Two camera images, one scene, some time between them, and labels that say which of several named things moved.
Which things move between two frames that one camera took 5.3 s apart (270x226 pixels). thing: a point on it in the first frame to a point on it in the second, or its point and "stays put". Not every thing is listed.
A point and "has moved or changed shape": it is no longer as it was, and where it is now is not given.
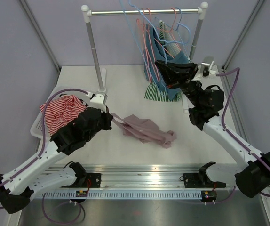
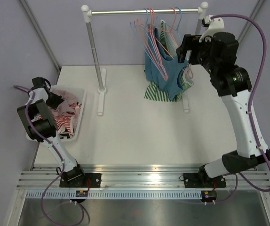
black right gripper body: [183, 86] to [200, 51]
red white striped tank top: [61, 111] has moved or changed shape
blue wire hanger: [156, 34] to [143, 34]
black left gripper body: [103, 125] to [48, 105]
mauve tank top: [144, 130] to [64, 107]
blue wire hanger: [176, 42] to [175, 28]
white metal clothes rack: [101, 89] stays put
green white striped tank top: [154, 92] stays put
